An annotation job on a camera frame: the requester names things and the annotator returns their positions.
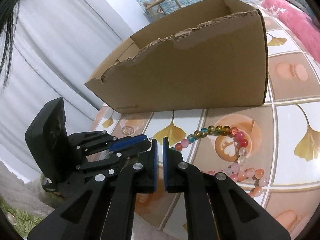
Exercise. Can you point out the pink floral blanket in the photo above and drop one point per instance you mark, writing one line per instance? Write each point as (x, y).
(297, 21)

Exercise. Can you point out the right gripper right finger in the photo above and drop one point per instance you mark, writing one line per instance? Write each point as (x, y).
(216, 207)

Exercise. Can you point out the white curtain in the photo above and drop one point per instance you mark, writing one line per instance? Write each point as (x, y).
(58, 44)

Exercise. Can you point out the tile pattern table mat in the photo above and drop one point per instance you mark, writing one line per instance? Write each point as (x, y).
(271, 151)

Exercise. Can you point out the brown cardboard box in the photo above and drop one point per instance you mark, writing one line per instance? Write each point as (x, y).
(211, 54)

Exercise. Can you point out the wooden chair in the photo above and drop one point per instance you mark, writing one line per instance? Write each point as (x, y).
(155, 8)

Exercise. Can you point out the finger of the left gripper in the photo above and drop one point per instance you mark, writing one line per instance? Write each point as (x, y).
(126, 142)

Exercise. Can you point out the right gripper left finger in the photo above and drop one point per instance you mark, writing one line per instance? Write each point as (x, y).
(101, 196)

